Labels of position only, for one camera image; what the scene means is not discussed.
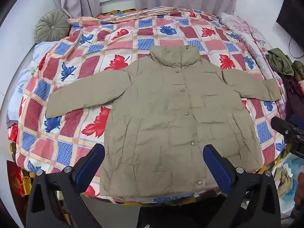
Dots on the dark maroon cloth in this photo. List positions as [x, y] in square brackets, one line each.
[294, 95]

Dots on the light blue floral pillow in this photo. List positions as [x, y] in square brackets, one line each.
[26, 76]

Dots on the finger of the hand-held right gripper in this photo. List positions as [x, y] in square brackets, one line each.
[281, 125]

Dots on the small red packet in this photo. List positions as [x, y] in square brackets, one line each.
[13, 133]

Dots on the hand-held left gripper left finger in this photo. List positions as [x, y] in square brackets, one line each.
[91, 166]

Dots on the printed shopping bag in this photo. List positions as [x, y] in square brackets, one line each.
[288, 180]

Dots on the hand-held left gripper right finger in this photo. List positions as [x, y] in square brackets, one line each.
[217, 168]

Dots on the striped cloth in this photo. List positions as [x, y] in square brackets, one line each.
[147, 13]

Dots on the khaki puffer jacket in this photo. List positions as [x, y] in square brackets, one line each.
[166, 123]

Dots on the round green pleated cushion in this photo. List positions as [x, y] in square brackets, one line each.
[51, 26]

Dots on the pink floral blanket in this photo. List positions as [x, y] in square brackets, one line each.
[249, 30]

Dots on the leaf print checkered quilt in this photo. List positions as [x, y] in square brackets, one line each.
[95, 52]

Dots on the red gift bag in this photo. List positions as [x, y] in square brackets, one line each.
[19, 178]

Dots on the black monitor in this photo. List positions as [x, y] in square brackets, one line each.
[293, 11]

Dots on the olive green cloth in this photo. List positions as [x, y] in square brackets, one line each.
[281, 61]

